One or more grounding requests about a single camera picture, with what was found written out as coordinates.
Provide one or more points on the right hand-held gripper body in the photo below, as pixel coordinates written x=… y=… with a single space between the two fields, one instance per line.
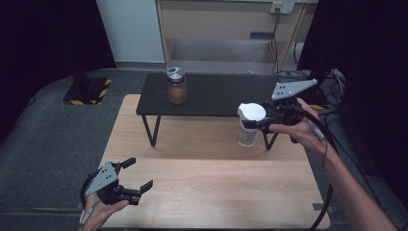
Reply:
x=290 y=89

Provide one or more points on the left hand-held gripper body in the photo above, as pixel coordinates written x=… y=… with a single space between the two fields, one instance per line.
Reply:
x=104 y=179

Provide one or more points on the glass jar with white lid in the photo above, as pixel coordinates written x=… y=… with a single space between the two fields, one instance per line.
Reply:
x=250 y=112

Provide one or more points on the black metal shelf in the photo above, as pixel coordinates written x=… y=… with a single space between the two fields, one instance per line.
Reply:
x=211 y=96

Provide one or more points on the glass jar with silver lid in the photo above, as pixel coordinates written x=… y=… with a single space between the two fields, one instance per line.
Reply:
x=176 y=86

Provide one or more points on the person's left hand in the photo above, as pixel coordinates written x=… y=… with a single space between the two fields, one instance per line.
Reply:
x=101 y=213

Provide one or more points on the person's right hand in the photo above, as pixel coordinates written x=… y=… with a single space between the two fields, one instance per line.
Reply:
x=304 y=133

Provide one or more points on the black stand base striped tape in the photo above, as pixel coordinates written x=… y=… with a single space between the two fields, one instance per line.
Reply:
x=85 y=91
x=320 y=96

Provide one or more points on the dark grey bar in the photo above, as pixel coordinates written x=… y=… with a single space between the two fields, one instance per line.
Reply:
x=261 y=35

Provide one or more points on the dark curtain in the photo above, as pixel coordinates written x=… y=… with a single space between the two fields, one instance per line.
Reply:
x=48 y=41
x=375 y=80

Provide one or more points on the light wooden desk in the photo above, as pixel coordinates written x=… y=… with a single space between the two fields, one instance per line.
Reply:
x=221 y=22

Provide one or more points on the grey tape strip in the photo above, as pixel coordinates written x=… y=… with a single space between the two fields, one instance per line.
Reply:
x=324 y=207

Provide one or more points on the white cabinet panel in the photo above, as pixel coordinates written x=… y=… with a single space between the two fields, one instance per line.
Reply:
x=131 y=30

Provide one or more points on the white wall outlet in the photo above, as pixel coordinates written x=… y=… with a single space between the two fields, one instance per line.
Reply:
x=282 y=7

